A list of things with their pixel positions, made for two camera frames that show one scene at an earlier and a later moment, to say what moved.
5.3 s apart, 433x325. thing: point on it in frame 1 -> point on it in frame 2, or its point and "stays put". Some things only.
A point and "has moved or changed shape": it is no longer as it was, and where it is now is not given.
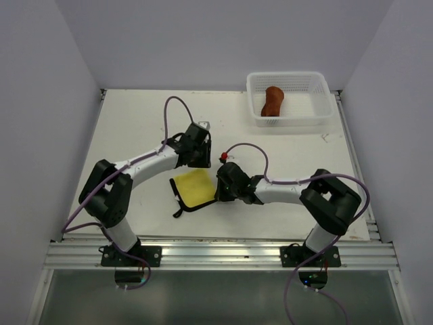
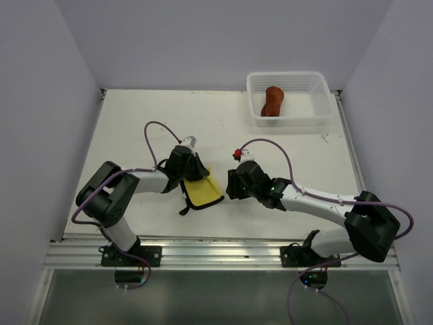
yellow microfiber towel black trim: [193, 189] has moved or changed shape
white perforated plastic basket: [306, 102] stays put
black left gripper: [205, 162] -> [200, 170]
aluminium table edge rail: [216, 256] stays put
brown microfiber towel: [275, 97] stays put
